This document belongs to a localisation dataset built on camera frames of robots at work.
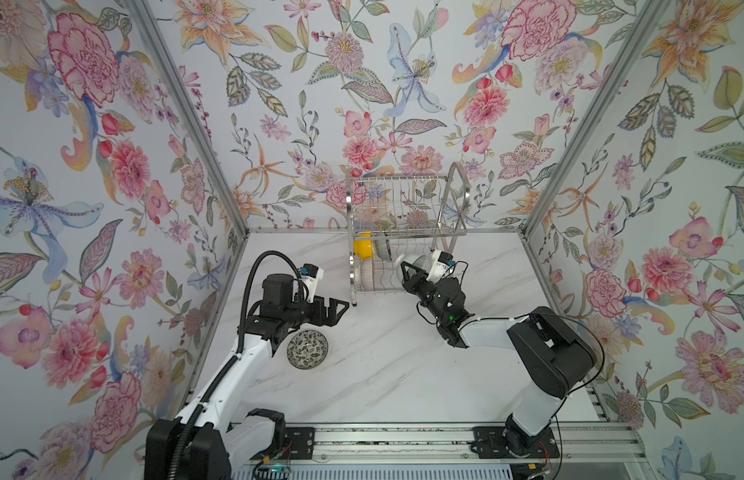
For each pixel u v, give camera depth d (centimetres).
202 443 40
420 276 81
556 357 48
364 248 100
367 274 92
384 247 99
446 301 69
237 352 50
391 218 122
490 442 74
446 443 76
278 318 62
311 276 72
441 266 80
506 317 56
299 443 73
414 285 78
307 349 90
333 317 71
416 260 86
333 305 72
